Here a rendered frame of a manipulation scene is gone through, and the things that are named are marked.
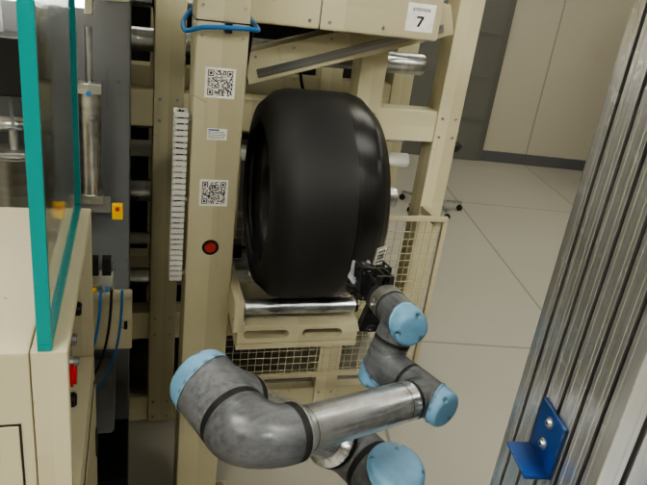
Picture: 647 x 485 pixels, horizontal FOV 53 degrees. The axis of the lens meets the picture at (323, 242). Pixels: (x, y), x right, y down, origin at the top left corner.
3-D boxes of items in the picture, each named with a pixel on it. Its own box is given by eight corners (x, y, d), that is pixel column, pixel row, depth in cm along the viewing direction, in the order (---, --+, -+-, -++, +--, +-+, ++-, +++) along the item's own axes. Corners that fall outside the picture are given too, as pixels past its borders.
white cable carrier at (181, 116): (168, 280, 180) (174, 112, 161) (168, 272, 184) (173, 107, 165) (185, 280, 181) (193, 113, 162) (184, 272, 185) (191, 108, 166)
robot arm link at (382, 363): (383, 405, 125) (405, 356, 123) (347, 374, 133) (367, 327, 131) (408, 404, 130) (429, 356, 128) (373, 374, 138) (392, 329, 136)
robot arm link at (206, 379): (371, 497, 136) (188, 446, 97) (328, 453, 146) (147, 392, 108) (403, 450, 136) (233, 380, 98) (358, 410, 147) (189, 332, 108)
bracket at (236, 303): (232, 333, 177) (235, 302, 174) (217, 268, 212) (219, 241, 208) (245, 333, 178) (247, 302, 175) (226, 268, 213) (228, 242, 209)
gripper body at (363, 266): (383, 259, 149) (403, 277, 138) (379, 293, 152) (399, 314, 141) (352, 259, 147) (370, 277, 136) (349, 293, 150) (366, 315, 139)
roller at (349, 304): (240, 318, 181) (241, 305, 178) (238, 309, 184) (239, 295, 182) (357, 315, 190) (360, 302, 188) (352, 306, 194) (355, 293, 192)
